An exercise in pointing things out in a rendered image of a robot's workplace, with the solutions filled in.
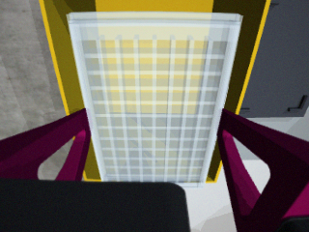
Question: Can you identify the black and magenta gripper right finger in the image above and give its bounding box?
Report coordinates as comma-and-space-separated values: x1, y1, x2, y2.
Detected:
216, 108, 309, 232

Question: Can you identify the yellow open-top bin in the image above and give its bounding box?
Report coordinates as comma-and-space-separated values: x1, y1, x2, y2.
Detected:
39, 0, 270, 183

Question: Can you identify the grey bench mat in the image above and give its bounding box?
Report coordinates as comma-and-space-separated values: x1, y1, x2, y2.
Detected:
234, 107, 309, 160

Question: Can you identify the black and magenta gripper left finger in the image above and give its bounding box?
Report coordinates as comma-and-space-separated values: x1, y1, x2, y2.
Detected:
0, 108, 91, 181

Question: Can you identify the clear assay plate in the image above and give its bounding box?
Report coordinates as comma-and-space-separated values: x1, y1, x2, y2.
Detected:
67, 11, 243, 189

